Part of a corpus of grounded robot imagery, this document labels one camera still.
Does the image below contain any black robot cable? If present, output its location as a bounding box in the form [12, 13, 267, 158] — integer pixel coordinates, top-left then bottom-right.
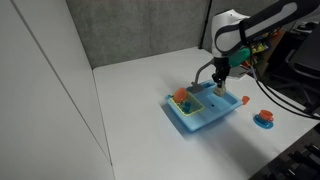
[245, 61, 320, 122]

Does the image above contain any grey toy faucet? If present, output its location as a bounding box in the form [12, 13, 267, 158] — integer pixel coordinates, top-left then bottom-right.
[190, 59, 215, 94]

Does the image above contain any black equipment rig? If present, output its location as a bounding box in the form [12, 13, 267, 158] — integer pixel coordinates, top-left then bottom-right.
[249, 122, 320, 180]

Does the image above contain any orange teacup with handle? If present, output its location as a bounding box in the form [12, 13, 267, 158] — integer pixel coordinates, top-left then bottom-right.
[258, 109, 275, 123]

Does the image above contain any yellow-green dish rack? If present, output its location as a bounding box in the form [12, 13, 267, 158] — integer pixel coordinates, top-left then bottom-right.
[168, 92, 205, 117]

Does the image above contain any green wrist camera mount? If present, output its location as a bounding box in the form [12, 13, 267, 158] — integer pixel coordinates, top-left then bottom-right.
[229, 47, 252, 68]

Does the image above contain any small blue toy cup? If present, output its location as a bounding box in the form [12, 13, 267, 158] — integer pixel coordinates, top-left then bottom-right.
[181, 101, 193, 113]

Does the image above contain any black tripod pole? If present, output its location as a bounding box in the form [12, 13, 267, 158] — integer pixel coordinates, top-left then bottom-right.
[198, 0, 214, 50]

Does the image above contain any light blue toy sink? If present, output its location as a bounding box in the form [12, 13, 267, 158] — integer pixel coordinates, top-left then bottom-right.
[165, 79, 244, 133]

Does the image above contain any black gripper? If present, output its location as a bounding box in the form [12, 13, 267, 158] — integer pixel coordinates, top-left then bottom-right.
[212, 57, 232, 90]

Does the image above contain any shelf with colourful toys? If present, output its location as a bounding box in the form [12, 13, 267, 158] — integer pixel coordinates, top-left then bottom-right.
[249, 28, 279, 56]

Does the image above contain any blue saucer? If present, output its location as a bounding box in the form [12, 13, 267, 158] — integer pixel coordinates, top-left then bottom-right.
[252, 114, 275, 131]

